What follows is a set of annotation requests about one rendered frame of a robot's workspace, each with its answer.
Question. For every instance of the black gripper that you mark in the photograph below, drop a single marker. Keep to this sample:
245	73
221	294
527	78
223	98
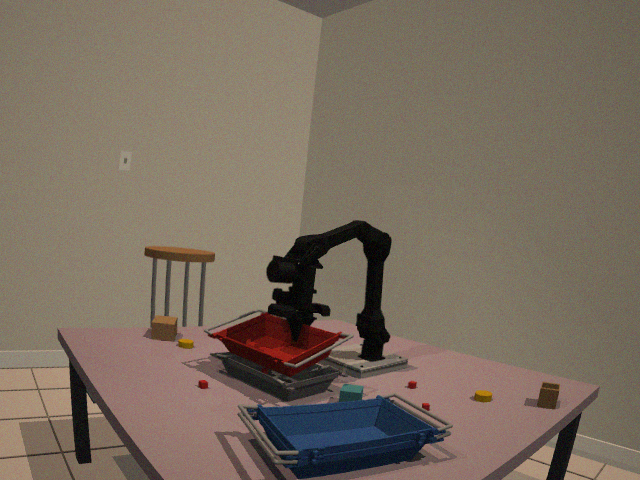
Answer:
300	310

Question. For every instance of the teal cube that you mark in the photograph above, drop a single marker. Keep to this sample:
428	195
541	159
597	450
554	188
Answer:
351	393

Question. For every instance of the yellow cylinder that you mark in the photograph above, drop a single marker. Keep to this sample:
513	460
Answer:
185	343
483	396

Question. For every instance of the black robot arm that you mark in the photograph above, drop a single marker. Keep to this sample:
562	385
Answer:
307	249

